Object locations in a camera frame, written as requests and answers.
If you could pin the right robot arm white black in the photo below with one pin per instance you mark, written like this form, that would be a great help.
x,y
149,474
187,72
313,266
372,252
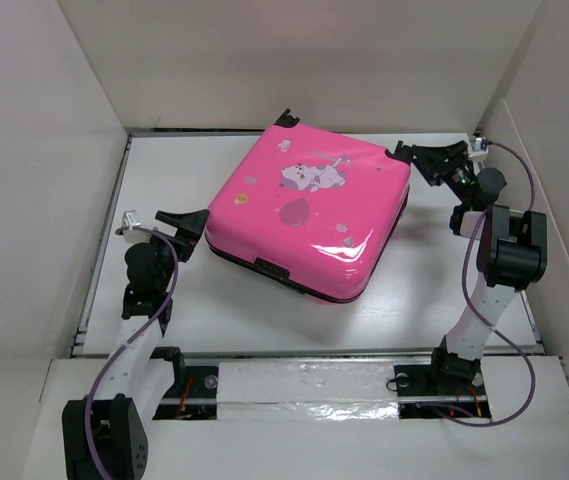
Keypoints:
x,y
510,248

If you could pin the pink hard-shell suitcase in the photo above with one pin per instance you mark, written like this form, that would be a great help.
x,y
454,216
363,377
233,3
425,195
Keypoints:
x,y
310,209

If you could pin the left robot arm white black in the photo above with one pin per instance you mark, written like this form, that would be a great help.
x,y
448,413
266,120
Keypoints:
x,y
104,434

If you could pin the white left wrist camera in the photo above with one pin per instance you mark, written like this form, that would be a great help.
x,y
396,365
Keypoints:
x,y
130,221

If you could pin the white foam block with tape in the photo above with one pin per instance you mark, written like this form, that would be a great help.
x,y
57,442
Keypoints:
x,y
306,390

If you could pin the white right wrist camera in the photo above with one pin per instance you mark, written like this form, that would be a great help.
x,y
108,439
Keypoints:
x,y
478,148

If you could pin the black metal base rail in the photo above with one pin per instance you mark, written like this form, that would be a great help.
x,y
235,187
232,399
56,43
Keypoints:
x,y
417,397

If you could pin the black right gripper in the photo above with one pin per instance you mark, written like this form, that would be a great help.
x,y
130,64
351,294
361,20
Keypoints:
x,y
432,163

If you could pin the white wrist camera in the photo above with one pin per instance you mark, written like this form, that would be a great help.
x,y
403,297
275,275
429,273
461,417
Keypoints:
x,y
478,148
130,221

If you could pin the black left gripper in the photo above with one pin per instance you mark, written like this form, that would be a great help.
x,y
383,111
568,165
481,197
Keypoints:
x,y
189,228

